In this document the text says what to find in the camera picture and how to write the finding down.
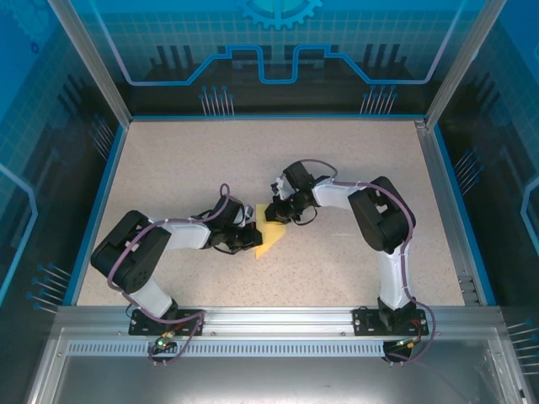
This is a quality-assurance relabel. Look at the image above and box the yellow cloth sheet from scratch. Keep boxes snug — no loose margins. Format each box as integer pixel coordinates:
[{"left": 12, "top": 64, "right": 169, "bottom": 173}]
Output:
[{"left": 253, "top": 203, "right": 289, "bottom": 260}]

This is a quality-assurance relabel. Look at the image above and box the blue table edge strip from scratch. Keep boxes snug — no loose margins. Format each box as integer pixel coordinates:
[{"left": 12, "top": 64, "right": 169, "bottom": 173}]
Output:
[
  {"left": 431, "top": 125, "right": 499, "bottom": 307},
  {"left": 61, "top": 122, "right": 131, "bottom": 307}
]

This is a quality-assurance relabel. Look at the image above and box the grey metal front panel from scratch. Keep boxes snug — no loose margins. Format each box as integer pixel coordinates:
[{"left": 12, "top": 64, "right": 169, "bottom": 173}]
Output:
[{"left": 24, "top": 326, "right": 531, "bottom": 404}]

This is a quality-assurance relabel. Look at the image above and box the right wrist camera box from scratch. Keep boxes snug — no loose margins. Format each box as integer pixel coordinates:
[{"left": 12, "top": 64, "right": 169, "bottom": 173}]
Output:
[{"left": 270, "top": 178, "right": 291, "bottom": 199}]

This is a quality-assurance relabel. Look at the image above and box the aluminium mounting rail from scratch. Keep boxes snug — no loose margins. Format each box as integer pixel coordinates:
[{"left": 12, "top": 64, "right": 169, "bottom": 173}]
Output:
[{"left": 54, "top": 303, "right": 504, "bottom": 338}]

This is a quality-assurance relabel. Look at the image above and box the slotted metal cable duct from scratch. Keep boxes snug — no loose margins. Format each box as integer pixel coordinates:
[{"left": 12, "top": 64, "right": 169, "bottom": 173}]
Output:
[{"left": 66, "top": 341, "right": 422, "bottom": 359}]

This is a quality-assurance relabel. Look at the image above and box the left cable connector plug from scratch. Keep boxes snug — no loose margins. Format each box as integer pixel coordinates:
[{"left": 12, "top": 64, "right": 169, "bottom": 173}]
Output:
[{"left": 152, "top": 331, "right": 177, "bottom": 354}]

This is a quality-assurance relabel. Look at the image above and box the cable connector plug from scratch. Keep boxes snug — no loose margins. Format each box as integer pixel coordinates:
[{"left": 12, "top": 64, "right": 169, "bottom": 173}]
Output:
[
  {"left": 393, "top": 334, "right": 424, "bottom": 350},
  {"left": 152, "top": 331, "right": 177, "bottom": 354}
]

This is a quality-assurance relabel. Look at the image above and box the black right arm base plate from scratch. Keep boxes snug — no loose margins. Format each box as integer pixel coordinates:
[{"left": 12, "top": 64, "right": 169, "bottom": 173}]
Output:
[{"left": 352, "top": 306, "right": 431, "bottom": 337}]

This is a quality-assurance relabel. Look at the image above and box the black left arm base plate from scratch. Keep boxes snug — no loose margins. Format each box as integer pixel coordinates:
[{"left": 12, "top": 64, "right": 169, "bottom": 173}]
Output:
[{"left": 128, "top": 308, "right": 206, "bottom": 337}]

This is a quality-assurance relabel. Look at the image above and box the aluminium side rail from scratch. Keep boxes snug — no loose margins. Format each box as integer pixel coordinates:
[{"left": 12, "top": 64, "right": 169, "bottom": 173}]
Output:
[{"left": 414, "top": 120, "right": 484, "bottom": 307}]

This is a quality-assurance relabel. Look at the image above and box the right cable connector plug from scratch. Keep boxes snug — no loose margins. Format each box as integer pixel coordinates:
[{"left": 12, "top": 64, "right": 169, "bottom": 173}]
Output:
[{"left": 393, "top": 334, "right": 424, "bottom": 350}]

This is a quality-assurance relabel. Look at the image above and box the aluminium frame post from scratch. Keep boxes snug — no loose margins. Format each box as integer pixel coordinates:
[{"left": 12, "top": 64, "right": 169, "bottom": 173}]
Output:
[
  {"left": 46, "top": 0, "right": 134, "bottom": 127},
  {"left": 423, "top": 0, "right": 509, "bottom": 130}
]

